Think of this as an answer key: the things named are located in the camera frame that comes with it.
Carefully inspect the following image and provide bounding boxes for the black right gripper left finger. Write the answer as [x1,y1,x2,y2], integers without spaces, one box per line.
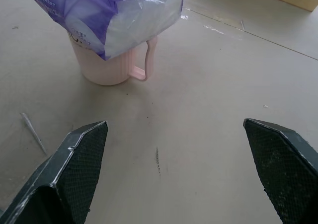
[0,120,109,224]

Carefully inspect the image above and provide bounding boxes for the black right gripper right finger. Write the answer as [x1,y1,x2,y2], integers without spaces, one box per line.
[242,118,318,224]

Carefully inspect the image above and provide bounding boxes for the pink plastic mug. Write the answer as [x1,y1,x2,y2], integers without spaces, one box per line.
[67,30,159,86]

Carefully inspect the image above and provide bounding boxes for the purple and white tissue pack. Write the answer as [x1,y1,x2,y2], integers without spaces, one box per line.
[22,0,185,61]

